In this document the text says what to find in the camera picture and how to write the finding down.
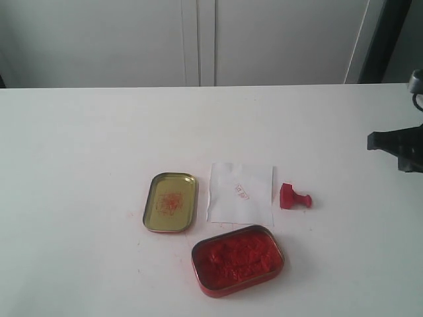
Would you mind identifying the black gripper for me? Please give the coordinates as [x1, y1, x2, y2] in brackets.
[367, 125, 423, 173]

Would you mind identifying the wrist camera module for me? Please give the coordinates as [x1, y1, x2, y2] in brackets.
[408, 69, 423, 95]

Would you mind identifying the red stamp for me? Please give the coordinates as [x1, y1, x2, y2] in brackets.
[280, 183, 313, 209]

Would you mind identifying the gold metal tin lid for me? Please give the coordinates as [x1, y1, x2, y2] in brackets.
[143, 172, 198, 233]

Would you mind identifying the white cabinet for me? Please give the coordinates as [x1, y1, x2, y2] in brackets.
[1, 1, 383, 88]

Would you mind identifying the dark vertical post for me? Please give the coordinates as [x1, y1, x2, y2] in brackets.
[358, 0, 412, 84]

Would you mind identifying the red ink pad tin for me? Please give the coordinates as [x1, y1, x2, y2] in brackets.
[191, 225, 285, 298]

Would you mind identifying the white paper sheet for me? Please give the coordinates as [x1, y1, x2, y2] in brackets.
[207, 163, 274, 226]

